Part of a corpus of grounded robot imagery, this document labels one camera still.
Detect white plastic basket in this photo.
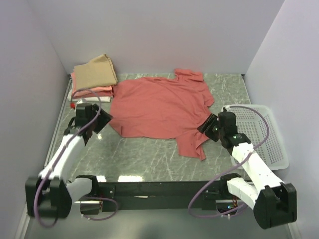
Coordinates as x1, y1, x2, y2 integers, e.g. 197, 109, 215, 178
224, 105, 289, 171

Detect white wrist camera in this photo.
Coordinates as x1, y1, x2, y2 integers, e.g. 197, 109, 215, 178
70, 98, 88, 109
222, 107, 231, 113

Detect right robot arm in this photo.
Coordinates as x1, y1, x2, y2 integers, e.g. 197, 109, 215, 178
191, 109, 297, 229

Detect folded white t-shirt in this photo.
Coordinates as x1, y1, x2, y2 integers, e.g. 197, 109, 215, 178
67, 92, 112, 103

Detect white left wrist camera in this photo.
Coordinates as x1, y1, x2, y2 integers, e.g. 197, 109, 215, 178
70, 98, 88, 109

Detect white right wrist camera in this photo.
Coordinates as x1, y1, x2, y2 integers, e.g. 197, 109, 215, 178
222, 107, 231, 113

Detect folded tan t-shirt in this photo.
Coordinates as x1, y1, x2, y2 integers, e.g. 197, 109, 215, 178
73, 54, 118, 90

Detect black base beam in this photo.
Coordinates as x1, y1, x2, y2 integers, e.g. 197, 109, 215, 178
82, 181, 235, 211

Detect folded pink t-shirt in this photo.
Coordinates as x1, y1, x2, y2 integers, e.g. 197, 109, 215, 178
69, 72, 117, 99

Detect red t-shirt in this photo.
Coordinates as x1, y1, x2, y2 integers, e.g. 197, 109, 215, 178
110, 69, 215, 160

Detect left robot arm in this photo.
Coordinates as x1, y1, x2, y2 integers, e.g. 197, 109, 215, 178
25, 103, 113, 219

